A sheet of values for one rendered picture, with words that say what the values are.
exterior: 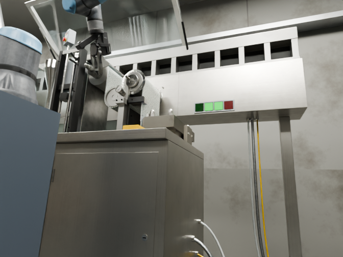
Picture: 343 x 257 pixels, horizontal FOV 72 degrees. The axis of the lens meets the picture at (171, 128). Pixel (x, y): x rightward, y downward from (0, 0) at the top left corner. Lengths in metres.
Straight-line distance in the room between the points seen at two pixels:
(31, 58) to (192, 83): 1.02
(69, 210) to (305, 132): 2.23
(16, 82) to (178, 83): 1.07
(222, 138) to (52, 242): 1.97
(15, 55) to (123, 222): 0.63
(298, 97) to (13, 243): 1.39
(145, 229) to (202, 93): 0.94
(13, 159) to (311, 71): 2.69
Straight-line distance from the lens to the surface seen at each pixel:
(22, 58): 0.81
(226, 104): 1.47
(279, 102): 1.47
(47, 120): 0.77
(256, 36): 1.67
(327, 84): 2.86
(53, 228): 1.12
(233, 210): 2.56
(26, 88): 0.78
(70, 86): 1.42
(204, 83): 1.56
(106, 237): 0.97
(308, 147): 2.64
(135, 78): 1.32
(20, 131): 0.71
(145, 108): 1.30
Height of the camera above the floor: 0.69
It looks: 14 degrees up
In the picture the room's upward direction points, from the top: 2 degrees clockwise
